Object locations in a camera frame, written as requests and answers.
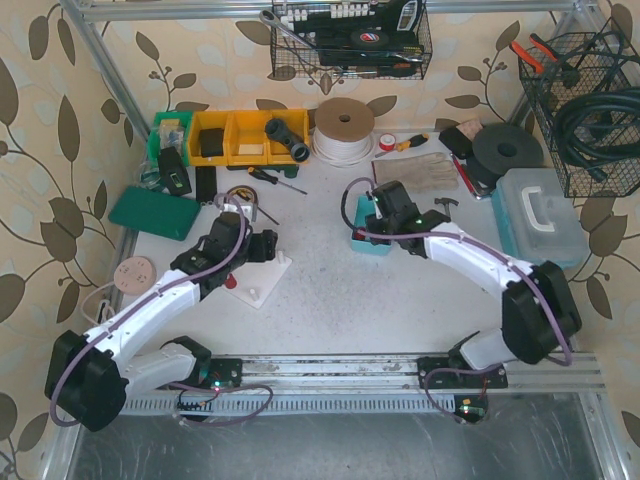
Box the black coiled hose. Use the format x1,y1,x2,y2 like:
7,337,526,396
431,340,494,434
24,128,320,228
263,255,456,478
554,29,640,169

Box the white peg base plate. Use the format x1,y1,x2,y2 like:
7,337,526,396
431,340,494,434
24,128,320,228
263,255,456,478
223,249,292,309

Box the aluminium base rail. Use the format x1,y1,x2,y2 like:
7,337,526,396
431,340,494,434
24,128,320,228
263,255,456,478
117,353,605,417

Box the round sanding disc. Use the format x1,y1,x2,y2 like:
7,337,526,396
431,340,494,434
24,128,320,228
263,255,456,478
113,256,157,296

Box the black pipe fitting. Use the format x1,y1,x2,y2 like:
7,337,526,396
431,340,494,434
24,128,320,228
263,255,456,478
265,118,310,163

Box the yellow black nut driver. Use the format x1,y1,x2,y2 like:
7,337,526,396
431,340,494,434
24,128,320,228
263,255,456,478
374,133,429,158

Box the black green battery device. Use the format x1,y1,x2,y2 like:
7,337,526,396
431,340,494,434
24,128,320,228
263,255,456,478
157,147,192,196

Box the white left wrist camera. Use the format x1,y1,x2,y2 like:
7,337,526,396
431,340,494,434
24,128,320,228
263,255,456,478
221,203,257,222

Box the brown tape roll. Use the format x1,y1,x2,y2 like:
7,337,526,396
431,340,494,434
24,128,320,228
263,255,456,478
225,185,259,207

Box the white cable coil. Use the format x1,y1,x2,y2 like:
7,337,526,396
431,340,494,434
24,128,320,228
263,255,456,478
312,97,376,169

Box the yellow parts bin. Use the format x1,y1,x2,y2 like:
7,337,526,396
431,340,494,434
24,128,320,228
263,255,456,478
186,109,310,167

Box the beige work glove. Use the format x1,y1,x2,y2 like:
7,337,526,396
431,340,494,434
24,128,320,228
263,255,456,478
372,152,458,192

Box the green parts bin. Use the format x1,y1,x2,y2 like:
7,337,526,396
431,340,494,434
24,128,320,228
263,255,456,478
147,111,193,166

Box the small yellow black screwdriver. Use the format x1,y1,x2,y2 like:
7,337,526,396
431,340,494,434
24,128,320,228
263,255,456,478
256,205,279,225

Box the wire basket with tools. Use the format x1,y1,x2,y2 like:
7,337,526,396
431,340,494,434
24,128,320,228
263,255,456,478
259,1,432,84

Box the wire basket with cables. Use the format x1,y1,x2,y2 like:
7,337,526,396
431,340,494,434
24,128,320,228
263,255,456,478
516,30,639,198

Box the red white tape roll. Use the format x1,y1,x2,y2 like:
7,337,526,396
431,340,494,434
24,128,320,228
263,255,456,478
379,133,396,151

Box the teal spring tray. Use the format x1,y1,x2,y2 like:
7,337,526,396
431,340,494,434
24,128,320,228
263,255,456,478
351,195,392,256

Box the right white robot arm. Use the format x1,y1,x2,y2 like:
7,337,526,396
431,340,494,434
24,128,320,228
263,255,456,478
345,179,582,375

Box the teal plastic toolbox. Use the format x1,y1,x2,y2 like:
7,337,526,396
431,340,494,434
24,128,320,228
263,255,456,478
491,168,589,269

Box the claw hammer steel handle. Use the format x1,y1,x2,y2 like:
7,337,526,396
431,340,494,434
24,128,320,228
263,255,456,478
434,197,459,217

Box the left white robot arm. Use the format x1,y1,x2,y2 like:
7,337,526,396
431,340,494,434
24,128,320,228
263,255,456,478
44,211,278,432

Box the black rectangular case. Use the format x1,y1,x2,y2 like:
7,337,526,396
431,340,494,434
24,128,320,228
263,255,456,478
439,126,473,160

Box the red handled pry tool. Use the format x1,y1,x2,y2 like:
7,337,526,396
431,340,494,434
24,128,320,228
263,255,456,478
451,154,492,200

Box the black rectangular block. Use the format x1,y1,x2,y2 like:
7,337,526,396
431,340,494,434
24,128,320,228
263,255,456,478
195,166,218,205

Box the orange handled pliers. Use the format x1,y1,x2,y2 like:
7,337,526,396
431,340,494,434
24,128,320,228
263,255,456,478
509,33,559,75

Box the green foam pad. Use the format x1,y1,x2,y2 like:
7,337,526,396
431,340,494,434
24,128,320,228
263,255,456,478
108,186,201,241

